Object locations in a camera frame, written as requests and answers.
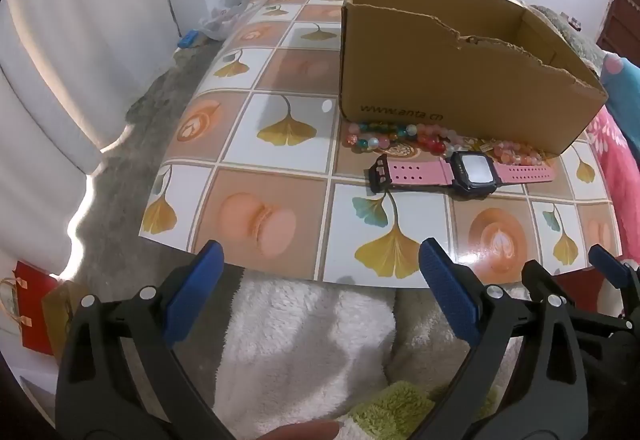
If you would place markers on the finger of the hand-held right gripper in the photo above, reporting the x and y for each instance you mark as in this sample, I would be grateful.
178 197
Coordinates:
610 265
540 280

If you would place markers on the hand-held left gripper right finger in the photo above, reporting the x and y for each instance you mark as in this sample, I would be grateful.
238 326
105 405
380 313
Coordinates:
450 290

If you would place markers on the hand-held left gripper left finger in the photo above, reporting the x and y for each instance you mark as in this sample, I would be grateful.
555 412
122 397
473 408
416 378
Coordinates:
192 290

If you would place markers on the gold abacus charm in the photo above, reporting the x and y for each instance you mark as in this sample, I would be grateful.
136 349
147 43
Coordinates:
484 147

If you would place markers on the brown cardboard box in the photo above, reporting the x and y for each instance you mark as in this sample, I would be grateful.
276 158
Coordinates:
425 70

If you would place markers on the person's left hand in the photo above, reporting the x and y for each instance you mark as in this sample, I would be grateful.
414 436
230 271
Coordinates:
305 432

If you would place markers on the white fluffy blanket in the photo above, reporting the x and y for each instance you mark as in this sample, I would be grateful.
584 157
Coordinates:
300 345

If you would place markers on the brown gift bag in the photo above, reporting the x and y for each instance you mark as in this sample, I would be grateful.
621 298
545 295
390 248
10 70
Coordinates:
60 310

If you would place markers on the green fluffy blanket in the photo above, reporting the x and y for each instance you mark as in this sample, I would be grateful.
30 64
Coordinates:
390 410

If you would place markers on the red gift bag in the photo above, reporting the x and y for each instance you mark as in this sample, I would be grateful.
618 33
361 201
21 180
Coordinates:
35 315

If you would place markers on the blue plush pillow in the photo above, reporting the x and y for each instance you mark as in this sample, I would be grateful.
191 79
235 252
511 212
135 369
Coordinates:
622 90

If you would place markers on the grey fuzzy rug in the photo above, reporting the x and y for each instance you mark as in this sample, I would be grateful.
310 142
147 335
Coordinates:
145 120

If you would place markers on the green patterned bedding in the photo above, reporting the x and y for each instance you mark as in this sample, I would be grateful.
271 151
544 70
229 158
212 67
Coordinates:
575 40

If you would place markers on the brown wooden door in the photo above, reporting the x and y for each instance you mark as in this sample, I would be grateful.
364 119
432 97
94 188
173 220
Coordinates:
625 15

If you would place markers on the small blue object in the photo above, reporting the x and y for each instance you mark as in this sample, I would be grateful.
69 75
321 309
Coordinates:
189 39

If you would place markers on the white curtain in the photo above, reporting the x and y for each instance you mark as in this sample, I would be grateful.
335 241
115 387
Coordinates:
60 70

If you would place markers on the clear plastic bag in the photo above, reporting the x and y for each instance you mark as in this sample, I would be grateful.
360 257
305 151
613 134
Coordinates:
225 17

